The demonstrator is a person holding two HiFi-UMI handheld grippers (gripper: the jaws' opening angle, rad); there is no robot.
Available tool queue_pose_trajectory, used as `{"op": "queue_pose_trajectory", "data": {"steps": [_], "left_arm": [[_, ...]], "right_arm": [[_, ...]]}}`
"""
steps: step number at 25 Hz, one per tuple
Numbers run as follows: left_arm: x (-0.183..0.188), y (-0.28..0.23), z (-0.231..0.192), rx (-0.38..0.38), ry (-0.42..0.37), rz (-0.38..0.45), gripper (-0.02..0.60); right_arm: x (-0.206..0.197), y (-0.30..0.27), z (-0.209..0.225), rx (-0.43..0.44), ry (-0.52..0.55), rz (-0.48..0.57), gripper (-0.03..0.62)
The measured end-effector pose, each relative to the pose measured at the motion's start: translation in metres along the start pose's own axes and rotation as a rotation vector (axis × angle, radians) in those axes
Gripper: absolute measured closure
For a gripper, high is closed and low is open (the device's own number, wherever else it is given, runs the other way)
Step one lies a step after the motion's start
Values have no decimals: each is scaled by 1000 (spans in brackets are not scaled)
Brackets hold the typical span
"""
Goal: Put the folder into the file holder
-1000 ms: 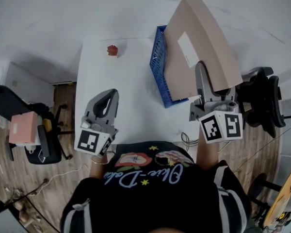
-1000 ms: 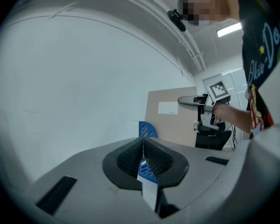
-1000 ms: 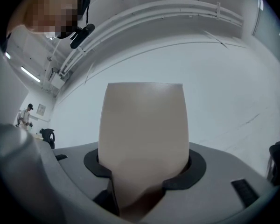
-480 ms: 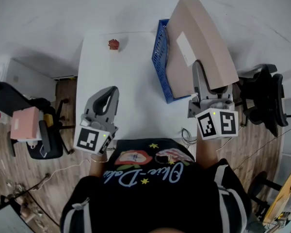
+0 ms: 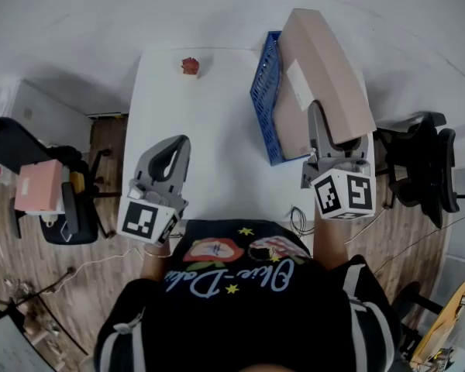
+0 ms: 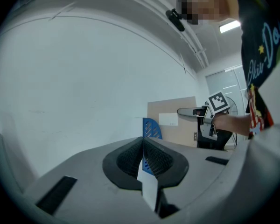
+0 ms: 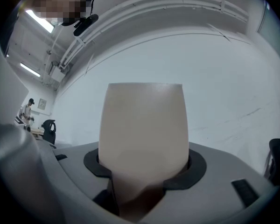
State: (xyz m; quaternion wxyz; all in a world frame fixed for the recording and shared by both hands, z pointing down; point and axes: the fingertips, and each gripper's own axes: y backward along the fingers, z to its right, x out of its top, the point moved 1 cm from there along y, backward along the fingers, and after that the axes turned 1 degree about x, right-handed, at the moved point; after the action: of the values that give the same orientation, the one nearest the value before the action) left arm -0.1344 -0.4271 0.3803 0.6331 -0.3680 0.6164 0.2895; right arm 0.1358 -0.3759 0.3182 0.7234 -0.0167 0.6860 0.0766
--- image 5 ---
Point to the white mug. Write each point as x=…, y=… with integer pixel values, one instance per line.
x=49, y=220

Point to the yellow round table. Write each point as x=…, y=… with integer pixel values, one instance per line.
x=441, y=324

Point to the yellow black object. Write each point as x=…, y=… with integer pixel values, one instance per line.
x=76, y=181

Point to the person's black printed shirt torso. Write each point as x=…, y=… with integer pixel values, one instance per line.
x=248, y=316

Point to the whiteboard on black stand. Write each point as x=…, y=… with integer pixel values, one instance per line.
x=4, y=347

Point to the person's left forearm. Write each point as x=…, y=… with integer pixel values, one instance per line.
x=153, y=266

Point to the black pedestal base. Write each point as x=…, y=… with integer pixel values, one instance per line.
x=414, y=300

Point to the pink flat box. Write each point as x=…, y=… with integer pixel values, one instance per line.
x=38, y=186

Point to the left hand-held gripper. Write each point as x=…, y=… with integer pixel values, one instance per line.
x=141, y=221

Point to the black mesh office chair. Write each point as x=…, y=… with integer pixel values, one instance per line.
x=19, y=145

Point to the white-edged smartphone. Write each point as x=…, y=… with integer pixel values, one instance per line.
x=66, y=231

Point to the small red ornament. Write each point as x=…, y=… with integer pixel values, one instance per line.
x=190, y=66

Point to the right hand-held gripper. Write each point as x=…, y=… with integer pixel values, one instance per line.
x=356, y=194

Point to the white table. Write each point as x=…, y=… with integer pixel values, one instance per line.
x=217, y=130

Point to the person's right forearm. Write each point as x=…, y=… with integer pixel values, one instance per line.
x=329, y=242

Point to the beige cardboard box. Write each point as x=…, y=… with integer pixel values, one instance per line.
x=325, y=64

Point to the blue plastic basket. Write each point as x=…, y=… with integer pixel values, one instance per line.
x=265, y=103

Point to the black curved-back office chair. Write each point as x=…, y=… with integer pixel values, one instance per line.
x=422, y=161

